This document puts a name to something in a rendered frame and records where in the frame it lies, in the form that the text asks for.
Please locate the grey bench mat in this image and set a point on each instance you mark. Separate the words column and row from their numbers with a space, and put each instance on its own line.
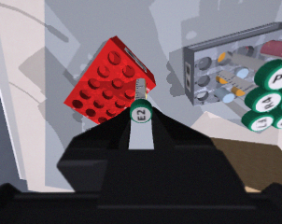
column 155, row 31

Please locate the grey tube rack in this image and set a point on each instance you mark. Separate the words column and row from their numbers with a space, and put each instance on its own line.
column 200, row 72

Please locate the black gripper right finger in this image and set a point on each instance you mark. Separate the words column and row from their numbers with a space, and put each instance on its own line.
column 175, row 134

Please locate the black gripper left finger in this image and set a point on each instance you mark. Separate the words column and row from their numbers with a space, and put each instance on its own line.
column 107, row 134

